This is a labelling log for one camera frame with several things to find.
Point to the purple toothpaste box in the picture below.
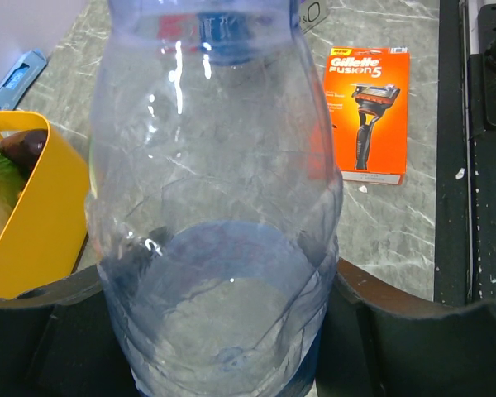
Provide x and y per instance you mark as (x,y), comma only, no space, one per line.
(311,13)

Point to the clear bottle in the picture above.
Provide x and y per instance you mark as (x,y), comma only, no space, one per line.
(214,201)

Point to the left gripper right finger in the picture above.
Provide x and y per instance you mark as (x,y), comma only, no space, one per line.
(378,340)

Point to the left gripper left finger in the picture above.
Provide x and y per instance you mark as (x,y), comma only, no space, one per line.
(57,340)

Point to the blue cap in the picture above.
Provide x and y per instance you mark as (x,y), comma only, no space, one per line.
(225,38)

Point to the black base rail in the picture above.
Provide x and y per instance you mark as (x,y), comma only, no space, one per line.
(465,242)

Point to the blue tissue pack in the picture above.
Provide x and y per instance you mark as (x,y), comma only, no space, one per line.
(20,78)

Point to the orange razor box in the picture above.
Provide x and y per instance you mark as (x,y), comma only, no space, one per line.
(367,96)

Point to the dark eggplant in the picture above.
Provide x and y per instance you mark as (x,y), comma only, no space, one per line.
(24,148)

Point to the yellow plastic bin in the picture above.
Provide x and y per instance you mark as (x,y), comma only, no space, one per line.
(45,233)

